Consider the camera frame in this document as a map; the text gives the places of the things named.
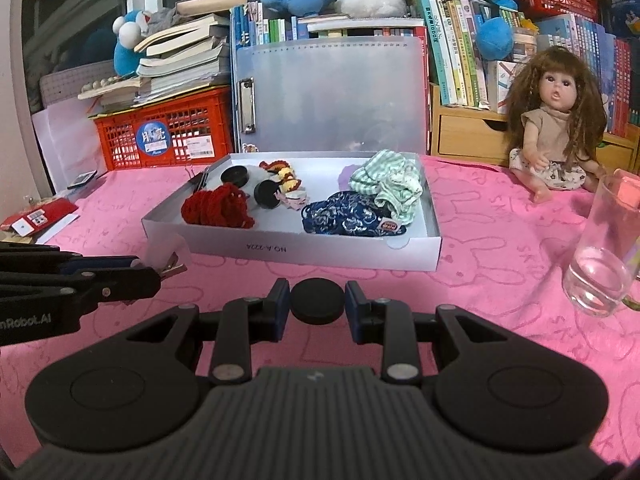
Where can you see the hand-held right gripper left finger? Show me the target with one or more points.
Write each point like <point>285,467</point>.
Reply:
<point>280,305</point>

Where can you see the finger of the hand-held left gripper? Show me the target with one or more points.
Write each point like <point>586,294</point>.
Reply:
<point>130,282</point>
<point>100,262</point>

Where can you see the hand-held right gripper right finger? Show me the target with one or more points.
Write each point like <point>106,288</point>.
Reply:
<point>356,310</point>

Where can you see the black round lid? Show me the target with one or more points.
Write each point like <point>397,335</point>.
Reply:
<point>267,195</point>
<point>318,302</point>

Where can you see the white box with translucent lid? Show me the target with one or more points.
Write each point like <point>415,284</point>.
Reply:
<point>325,252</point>

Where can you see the red crocheted pouch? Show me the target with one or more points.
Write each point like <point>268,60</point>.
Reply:
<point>215,207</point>

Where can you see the yellow red crocheted toy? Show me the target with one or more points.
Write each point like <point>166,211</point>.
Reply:
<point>280,170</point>

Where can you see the black round cup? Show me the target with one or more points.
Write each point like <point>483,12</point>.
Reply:
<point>235,175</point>

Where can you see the green checked cloth pouch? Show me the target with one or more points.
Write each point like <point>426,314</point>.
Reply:
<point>385,175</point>

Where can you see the white paper sheet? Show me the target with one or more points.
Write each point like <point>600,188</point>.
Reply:
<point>55,229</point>

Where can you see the red envelope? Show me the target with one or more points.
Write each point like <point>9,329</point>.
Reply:
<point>45,212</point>

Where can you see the small black device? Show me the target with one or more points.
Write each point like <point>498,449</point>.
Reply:
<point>82,179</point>

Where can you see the white paper bag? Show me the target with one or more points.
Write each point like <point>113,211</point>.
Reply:
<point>65,145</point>

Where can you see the black binder clip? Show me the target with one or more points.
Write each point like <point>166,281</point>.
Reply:
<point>200,180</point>

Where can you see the pink printed towel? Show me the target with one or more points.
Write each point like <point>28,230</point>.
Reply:
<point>500,260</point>

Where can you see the red plastic crate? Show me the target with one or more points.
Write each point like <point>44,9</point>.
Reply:
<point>200,130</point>

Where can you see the grey grid board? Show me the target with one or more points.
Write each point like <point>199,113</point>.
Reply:
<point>65,85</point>

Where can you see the wooden drawer organizer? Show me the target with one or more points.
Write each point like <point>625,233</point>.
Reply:
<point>465,135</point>

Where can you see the blue cat plush toy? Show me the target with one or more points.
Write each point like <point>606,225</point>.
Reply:
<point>125,55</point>

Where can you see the stack of worn books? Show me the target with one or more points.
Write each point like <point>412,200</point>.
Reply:
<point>185,60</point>

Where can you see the clear glass mug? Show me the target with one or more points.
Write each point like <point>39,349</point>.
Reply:
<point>595,280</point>

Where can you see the brown haired baby doll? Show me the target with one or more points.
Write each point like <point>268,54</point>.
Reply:
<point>547,125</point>

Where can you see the white printed carton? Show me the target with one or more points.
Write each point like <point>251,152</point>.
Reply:
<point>502,85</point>

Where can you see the row of upright books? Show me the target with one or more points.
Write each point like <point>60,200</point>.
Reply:
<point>460,45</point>

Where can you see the blue white plush toy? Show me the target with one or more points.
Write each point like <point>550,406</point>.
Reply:
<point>492,37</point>

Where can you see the small clear jar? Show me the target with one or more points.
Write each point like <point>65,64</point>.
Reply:
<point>525,44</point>

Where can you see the dark blue printed package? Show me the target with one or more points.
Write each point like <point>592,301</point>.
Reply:
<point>622,5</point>

